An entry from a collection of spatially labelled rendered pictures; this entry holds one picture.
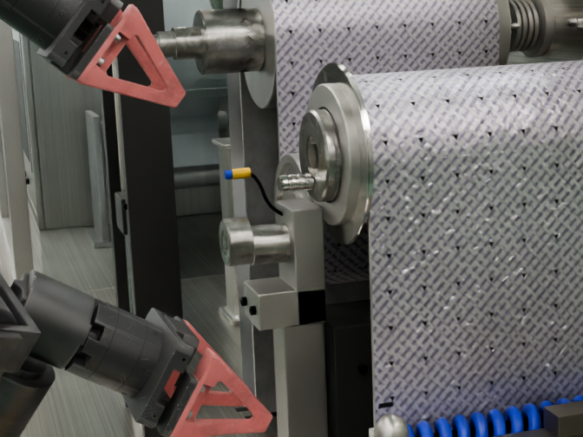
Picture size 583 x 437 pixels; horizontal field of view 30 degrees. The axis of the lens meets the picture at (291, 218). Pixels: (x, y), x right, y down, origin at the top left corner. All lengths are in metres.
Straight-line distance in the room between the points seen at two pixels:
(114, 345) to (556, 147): 0.38
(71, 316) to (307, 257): 0.22
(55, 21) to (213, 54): 0.30
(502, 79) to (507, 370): 0.24
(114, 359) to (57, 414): 0.56
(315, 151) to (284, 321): 0.15
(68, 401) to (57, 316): 0.61
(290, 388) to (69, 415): 0.45
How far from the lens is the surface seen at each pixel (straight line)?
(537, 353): 0.93
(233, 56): 1.09
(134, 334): 0.79
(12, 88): 1.80
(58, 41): 0.79
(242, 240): 0.89
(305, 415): 0.96
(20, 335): 0.73
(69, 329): 0.78
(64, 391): 1.42
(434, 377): 0.90
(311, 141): 0.89
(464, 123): 0.86
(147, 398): 0.78
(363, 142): 0.82
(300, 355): 0.94
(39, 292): 0.78
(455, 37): 1.11
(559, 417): 0.89
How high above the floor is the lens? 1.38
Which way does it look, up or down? 12 degrees down
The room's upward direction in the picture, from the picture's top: 2 degrees counter-clockwise
